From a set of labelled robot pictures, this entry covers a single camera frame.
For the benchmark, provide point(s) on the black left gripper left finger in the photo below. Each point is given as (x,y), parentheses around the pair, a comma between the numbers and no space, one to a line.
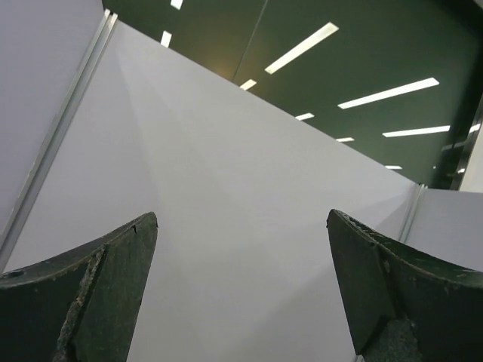
(83,304)

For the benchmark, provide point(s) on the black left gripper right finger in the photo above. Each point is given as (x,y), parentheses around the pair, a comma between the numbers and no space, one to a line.
(402,304)

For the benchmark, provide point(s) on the aluminium corner post right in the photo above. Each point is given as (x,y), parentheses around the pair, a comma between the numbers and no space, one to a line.
(411,213)

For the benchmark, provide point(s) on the aluminium corner post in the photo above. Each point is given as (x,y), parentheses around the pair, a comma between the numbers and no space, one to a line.
(411,213)
(55,135)

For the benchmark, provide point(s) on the aluminium corner post left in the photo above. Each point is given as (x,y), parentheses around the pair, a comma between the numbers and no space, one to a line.
(55,135)

